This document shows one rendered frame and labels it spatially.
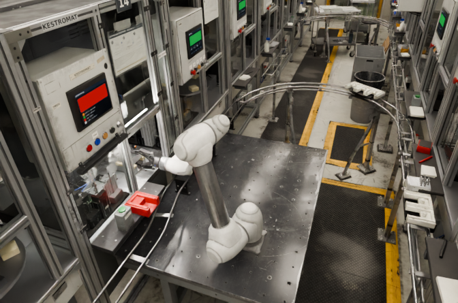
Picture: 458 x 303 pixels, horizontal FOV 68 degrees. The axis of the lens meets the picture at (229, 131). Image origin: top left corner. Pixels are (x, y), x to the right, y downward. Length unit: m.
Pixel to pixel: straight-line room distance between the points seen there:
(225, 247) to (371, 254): 1.57
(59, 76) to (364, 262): 2.52
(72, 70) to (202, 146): 0.66
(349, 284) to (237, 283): 1.15
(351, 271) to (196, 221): 1.32
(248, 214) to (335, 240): 1.35
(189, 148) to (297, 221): 1.01
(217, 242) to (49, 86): 1.09
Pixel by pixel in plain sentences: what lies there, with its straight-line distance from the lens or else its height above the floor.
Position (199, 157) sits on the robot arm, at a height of 1.39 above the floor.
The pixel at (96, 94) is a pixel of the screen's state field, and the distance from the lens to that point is 1.73.
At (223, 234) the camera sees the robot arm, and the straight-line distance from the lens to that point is 1.83.
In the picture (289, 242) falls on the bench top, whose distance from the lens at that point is 2.17.
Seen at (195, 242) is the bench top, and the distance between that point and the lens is 2.18.
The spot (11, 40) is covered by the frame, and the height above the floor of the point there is 2.00.
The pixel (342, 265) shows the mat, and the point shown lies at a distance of 2.99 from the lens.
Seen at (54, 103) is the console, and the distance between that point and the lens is 1.59.
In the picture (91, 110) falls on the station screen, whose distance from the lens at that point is 1.72.
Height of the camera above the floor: 2.32
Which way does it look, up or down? 31 degrees down
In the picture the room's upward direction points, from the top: 2 degrees counter-clockwise
